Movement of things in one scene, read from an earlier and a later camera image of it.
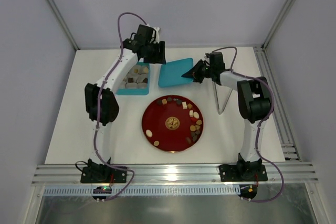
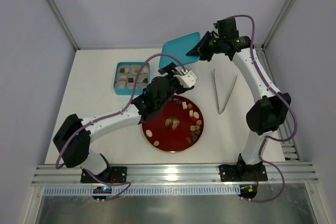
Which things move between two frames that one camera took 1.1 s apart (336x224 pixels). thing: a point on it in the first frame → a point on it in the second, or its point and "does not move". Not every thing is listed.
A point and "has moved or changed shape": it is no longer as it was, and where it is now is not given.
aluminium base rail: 71,173 does not move
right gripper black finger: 198,73 → 204,49
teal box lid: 171,73 has moved or changed shape
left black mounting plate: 103,174 does not move
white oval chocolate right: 196,115 does not move
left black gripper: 158,53 → 172,76
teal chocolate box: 136,81 does not move
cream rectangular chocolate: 184,105 does not move
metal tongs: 216,92 does not move
